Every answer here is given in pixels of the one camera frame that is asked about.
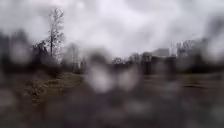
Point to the pale building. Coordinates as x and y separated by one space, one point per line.
161 52

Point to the dark asphalt path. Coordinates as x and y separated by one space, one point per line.
126 106

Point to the thin bare tree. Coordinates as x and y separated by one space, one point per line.
55 30

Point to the grass verge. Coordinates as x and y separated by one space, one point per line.
56 86

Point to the row of dark bushes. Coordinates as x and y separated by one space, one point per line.
160 65

